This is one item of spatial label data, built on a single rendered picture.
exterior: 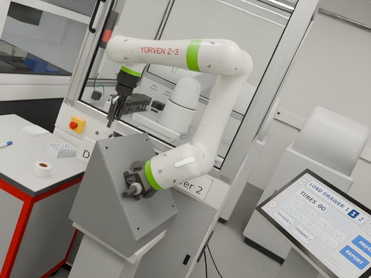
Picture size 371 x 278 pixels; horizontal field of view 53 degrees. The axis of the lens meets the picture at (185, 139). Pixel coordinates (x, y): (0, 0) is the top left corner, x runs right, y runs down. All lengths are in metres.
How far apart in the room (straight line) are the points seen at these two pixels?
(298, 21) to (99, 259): 1.32
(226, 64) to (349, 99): 3.80
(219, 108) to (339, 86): 3.63
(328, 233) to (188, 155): 0.63
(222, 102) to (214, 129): 0.11
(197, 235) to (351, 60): 3.52
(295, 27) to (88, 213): 1.19
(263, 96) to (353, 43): 3.32
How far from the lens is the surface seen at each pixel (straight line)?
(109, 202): 1.33
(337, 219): 1.60
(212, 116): 1.44
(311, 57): 5.00
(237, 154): 1.84
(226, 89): 1.43
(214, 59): 1.28
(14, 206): 1.67
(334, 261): 1.50
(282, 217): 1.64
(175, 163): 1.31
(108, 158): 1.33
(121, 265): 1.49
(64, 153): 1.92
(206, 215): 1.95
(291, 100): 4.98
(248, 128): 1.81
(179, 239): 2.03
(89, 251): 1.54
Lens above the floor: 1.51
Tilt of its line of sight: 14 degrees down
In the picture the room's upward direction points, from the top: 23 degrees clockwise
